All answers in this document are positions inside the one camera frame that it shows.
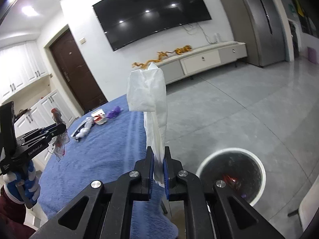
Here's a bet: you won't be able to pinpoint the white tv cabinet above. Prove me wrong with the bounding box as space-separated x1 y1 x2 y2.
156 41 247 84

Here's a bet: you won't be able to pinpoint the golden tiger ornament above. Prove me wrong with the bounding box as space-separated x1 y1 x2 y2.
174 45 192 55

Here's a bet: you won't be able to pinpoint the white round trash bin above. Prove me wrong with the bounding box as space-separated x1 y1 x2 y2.
196 147 266 206

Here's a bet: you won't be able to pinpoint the brown entrance door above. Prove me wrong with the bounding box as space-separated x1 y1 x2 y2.
49 30 108 113

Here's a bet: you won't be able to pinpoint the purple box on floor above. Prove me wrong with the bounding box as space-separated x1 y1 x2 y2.
307 47 317 64

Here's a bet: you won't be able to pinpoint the blue shaggy rug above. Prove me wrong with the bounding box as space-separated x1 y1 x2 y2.
38 96 178 238

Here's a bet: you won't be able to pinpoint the red white food box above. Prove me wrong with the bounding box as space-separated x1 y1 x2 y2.
91 109 108 125

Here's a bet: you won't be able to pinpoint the left blue gloved hand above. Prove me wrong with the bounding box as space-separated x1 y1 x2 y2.
3 160 40 209

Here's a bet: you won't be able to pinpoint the white cables on wall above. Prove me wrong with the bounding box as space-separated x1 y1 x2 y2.
183 22 222 44

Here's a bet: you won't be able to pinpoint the white paper tissue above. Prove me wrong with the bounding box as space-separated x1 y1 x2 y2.
127 63 168 187

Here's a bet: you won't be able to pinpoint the black wall television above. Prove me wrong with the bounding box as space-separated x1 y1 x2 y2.
93 0 211 51

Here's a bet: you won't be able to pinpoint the red clear plastic wrapper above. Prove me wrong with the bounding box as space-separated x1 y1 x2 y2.
48 107 70 162

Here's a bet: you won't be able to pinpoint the red trash in bin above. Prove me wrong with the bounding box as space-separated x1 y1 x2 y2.
222 174 240 188

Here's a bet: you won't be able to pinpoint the grey refrigerator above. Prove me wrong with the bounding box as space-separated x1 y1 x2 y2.
243 0 286 67

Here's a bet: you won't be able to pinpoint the white knotted plastic bag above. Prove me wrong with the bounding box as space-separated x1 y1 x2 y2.
71 117 95 142

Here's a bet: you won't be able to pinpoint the white chair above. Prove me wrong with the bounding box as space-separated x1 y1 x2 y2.
287 189 318 231

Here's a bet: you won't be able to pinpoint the white wall cupboards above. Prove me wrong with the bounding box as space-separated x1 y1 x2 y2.
1 42 75 137

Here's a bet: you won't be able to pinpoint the purple wrapper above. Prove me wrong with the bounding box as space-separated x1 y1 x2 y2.
105 106 123 119

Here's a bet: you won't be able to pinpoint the golden dragon ornament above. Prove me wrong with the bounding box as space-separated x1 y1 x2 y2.
132 51 174 70

